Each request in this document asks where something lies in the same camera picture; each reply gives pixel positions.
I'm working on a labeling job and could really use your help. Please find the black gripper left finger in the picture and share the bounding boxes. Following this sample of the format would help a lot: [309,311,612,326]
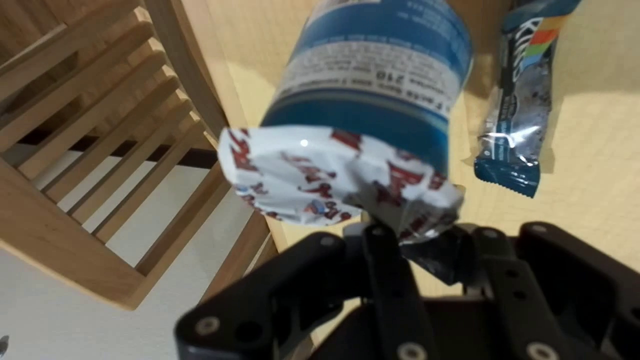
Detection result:
[174,226,429,360]

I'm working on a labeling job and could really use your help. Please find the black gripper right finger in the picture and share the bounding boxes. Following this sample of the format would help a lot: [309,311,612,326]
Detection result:
[407,222,640,360]

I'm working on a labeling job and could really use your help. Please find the blue plastic snack wrapper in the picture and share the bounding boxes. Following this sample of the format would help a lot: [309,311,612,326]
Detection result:
[475,0,583,198]

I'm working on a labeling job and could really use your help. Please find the right wooden chair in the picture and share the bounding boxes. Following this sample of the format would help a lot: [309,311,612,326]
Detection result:
[0,0,279,312]

